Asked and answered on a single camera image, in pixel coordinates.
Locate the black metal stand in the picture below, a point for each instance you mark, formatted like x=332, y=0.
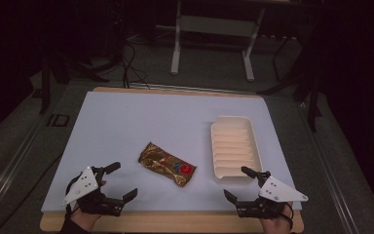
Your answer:
x=47, y=84
x=311, y=97

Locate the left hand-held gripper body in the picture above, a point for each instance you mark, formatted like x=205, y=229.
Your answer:
x=83, y=185

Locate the gold snack packet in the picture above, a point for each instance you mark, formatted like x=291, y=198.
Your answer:
x=167, y=164

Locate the person's left hand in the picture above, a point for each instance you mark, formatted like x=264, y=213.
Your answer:
x=84, y=220

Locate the white table mat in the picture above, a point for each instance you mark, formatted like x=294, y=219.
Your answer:
x=149, y=123

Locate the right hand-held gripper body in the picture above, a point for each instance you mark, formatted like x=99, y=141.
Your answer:
x=280, y=191

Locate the person's right hand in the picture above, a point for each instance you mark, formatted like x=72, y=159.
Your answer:
x=277, y=226

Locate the white ridged plastic tray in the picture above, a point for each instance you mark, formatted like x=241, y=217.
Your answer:
x=235, y=148

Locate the white metal table frame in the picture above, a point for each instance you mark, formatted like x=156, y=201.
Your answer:
x=214, y=26

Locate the metal floor rail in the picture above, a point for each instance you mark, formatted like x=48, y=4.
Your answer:
x=331, y=169
x=9, y=169

